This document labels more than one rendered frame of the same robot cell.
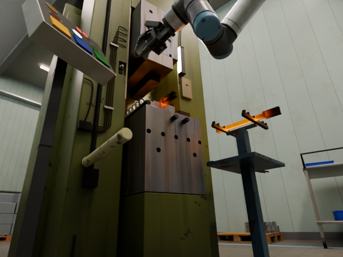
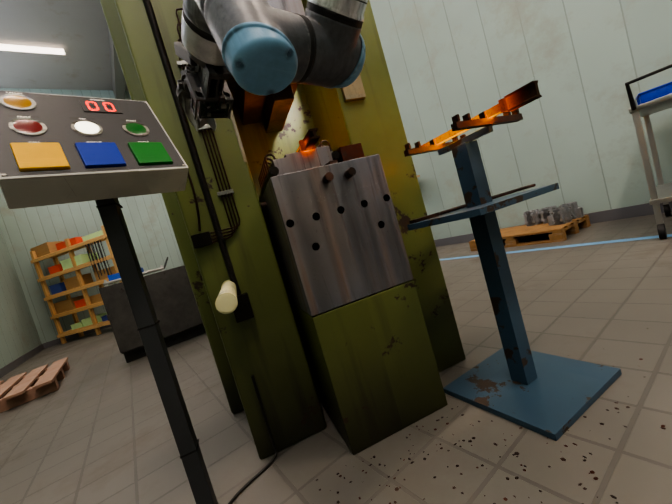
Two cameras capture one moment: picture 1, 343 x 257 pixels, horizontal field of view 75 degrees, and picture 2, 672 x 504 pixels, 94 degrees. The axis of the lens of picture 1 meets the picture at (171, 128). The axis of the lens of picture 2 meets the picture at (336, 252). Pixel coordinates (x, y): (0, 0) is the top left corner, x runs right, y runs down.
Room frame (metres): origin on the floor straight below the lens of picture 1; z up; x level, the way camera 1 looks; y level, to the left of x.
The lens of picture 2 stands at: (0.15, -0.30, 0.70)
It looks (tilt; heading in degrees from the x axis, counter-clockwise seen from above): 3 degrees down; 18
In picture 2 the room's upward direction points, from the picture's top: 16 degrees counter-clockwise
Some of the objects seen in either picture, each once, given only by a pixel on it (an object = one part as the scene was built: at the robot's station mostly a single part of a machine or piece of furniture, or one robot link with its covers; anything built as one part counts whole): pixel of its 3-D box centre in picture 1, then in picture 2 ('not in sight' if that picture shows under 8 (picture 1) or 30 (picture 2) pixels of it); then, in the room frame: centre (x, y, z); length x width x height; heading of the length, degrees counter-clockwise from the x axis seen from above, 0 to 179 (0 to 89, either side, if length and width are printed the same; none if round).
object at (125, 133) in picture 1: (103, 150); (228, 293); (0.88, 0.28, 0.62); 0.44 x 0.05 x 0.05; 36
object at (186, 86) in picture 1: (186, 88); (349, 78); (1.44, -0.12, 1.27); 0.09 x 0.02 x 0.17; 126
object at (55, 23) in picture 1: (59, 28); (41, 157); (0.60, 0.40, 1.01); 0.07 x 0.05 x 0.07; 151
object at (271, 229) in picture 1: (244, 231); (523, 227); (4.31, -1.22, 0.15); 1.06 x 0.74 x 0.30; 53
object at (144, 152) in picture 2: (100, 59); (150, 154); (0.78, 0.30, 1.01); 0.07 x 0.05 x 0.07; 151
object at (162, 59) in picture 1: (144, 74); (266, 86); (1.32, 0.18, 1.32); 0.42 x 0.20 x 0.10; 36
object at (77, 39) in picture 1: (81, 45); (101, 156); (0.69, 0.35, 1.01); 0.07 x 0.05 x 0.07; 151
